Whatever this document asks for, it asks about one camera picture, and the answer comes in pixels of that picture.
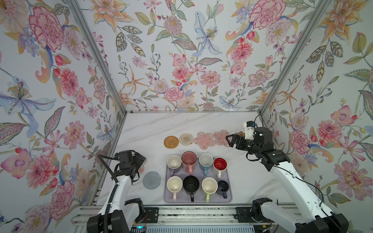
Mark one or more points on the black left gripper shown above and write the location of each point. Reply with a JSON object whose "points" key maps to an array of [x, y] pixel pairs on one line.
{"points": [[138, 161]]}

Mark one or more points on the cork paw coaster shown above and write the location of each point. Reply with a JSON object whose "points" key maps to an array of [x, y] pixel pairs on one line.
{"points": [[241, 133]]}

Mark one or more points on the aluminium corner post left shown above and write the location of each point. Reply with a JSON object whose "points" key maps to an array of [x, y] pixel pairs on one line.
{"points": [[87, 33]]}

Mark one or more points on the lilac tray mat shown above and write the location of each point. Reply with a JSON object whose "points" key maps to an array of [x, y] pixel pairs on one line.
{"points": [[199, 197]]}

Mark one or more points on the cream mug green handle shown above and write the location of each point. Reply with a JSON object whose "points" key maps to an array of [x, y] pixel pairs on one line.
{"points": [[209, 187]]}

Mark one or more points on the red inside white mug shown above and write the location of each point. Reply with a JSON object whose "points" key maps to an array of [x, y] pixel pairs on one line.
{"points": [[219, 167]]}

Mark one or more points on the colourful patterned round coaster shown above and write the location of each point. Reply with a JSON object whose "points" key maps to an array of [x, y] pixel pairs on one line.
{"points": [[186, 139]]}

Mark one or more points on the black mug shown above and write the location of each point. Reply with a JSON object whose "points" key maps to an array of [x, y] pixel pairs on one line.
{"points": [[191, 185]]}

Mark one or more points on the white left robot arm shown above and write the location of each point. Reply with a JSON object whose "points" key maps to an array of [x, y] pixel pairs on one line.
{"points": [[119, 213]]}

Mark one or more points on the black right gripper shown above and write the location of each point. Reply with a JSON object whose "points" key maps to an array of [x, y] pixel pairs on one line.
{"points": [[231, 144]]}

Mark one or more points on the dark navy small mug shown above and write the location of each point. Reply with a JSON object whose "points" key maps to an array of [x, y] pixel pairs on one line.
{"points": [[223, 188]]}

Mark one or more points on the grey round coaster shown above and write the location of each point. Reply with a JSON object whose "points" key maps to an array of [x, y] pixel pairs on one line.
{"points": [[152, 180]]}

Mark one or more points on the cream mug purple handle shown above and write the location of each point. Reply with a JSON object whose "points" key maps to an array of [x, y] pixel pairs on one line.
{"points": [[174, 164]]}

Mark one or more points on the woven tan round coaster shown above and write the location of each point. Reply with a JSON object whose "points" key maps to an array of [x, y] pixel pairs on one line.
{"points": [[171, 142]]}

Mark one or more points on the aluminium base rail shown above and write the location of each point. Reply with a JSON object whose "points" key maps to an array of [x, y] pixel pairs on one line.
{"points": [[202, 219]]}

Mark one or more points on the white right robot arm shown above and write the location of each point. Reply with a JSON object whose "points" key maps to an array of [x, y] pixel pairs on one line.
{"points": [[316, 217]]}

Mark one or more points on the white mug blue handle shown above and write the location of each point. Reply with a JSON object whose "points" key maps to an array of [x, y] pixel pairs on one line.
{"points": [[205, 162]]}

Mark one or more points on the cream mug pink handle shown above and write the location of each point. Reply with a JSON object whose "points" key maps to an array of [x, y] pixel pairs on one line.
{"points": [[174, 185]]}

